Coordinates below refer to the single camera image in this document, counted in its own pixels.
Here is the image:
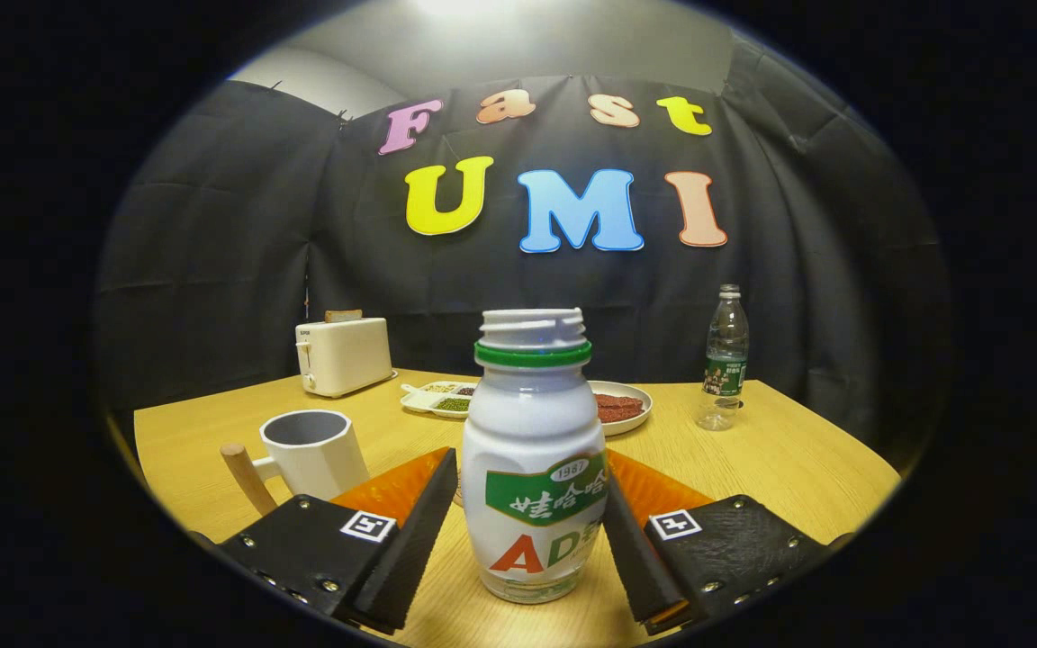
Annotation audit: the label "white juice bottle green label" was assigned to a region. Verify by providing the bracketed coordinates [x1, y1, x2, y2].
[461, 308, 610, 605]

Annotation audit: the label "cream toaster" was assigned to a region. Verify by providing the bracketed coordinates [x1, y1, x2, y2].
[295, 317, 396, 399]

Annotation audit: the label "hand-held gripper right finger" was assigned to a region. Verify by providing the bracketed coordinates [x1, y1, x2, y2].
[602, 448, 834, 635]

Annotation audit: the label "white divided tray with beans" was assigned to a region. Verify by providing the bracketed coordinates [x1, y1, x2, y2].
[400, 380, 480, 420]

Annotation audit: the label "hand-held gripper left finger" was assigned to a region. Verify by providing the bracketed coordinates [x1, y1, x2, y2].
[217, 447, 459, 635]

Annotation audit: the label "wooden table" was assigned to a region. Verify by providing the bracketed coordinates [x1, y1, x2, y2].
[131, 369, 902, 648]

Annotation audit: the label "round white plate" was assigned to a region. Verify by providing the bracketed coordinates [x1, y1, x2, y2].
[586, 380, 654, 437]

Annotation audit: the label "clear plastic water bottle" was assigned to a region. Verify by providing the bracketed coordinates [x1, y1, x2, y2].
[695, 284, 750, 432]

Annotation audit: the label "black backdrop cloth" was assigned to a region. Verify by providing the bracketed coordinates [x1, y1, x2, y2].
[91, 36, 951, 451]

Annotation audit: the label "white cup wooden handle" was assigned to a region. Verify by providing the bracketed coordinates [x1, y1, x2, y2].
[220, 409, 372, 518]

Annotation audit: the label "reddish brown meat slices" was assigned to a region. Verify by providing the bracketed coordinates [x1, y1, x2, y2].
[595, 393, 645, 424]

